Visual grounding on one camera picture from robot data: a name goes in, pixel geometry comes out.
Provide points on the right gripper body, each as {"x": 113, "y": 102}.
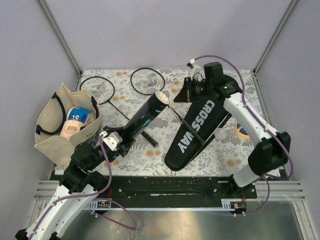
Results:
{"x": 200, "y": 89}

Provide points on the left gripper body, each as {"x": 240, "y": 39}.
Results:
{"x": 122, "y": 151}

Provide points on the shuttlecock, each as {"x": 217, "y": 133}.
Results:
{"x": 176, "y": 84}

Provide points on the black shuttlecock tube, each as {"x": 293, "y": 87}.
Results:
{"x": 155, "y": 104}

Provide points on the translucent tube lid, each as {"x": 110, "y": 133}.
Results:
{"x": 220, "y": 134}

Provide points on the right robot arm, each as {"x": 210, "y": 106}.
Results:
{"x": 271, "y": 147}

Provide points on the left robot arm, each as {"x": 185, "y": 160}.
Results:
{"x": 80, "y": 185}

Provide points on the right badminton racket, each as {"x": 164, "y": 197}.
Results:
{"x": 146, "y": 81}

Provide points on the badminton racket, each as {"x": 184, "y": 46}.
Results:
{"x": 118, "y": 100}
{"x": 146, "y": 81}

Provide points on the left badminton racket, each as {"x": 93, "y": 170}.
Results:
{"x": 118, "y": 100}

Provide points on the black racket cover bag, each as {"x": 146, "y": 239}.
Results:
{"x": 205, "y": 115}

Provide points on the floral table mat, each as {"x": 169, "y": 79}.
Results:
{"x": 220, "y": 158}

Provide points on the pink labelled jar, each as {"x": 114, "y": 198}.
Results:
{"x": 70, "y": 128}

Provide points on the blue white can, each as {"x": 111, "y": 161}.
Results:
{"x": 78, "y": 114}

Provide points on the masking tape roll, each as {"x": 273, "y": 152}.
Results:
{"x": 240, "y": 131}

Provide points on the beige canvas tote bag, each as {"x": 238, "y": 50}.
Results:
{"x": 52, "y": 118}

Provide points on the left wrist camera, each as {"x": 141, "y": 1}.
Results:
{"x": 112, "y": 140}

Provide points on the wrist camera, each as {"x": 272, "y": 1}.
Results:
{"x": 112, "y": 140}
{"x": 195, "y": 69}

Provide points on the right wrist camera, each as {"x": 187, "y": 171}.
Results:
{"x": 195, "y": 69}

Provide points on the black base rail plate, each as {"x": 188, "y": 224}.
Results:
{"x": 170, "y": 192}

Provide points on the right aluminium frame post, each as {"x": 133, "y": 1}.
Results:
{"x": 276, "y": 34}

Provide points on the aluminium frame post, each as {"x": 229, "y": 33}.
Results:
{"x": 276, "y": 34}
{"x": 58, "y": 33}

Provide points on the left aluminium frame post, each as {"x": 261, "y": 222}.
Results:
{"x": 58, "y": 33}

